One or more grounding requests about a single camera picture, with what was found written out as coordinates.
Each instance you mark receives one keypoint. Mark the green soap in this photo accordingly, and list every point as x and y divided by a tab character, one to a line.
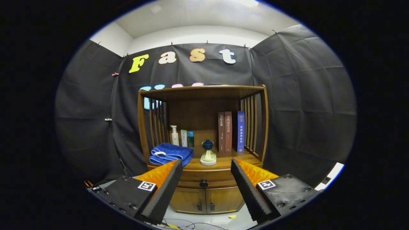
208	158

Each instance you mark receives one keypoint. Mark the wooden cabinet door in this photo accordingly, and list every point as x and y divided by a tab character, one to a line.
225	198
187	199

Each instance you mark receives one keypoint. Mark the blue lidded teacup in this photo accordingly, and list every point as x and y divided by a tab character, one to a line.
207	145

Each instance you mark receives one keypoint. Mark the folded blue towel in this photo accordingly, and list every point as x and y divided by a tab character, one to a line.
172	153

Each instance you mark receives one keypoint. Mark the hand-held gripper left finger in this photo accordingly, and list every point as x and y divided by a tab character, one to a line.
166	188

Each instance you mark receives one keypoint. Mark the wooden cabinet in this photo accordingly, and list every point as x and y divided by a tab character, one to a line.
198	118

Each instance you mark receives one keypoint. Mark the wooden countertop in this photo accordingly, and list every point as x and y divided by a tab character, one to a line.
227	161

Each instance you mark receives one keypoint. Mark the teal bottle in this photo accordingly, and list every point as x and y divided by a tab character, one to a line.
190	140

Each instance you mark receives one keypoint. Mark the brown book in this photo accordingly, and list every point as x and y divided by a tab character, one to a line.
221	132
228	132

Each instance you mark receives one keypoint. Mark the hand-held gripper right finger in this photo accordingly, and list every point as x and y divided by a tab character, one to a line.
247	188

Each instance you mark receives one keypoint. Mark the wooden drawer with black knob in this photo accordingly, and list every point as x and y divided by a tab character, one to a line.
217	175

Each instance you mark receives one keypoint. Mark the yellow black floor tape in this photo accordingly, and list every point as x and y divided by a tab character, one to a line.
172	226

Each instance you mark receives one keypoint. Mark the blue book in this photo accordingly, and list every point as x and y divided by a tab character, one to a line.
241	132

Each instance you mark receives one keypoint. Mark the white and green tube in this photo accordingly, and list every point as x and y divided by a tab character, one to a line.
184	139

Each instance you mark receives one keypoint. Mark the white pump bottle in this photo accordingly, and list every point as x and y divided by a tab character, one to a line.
174	138

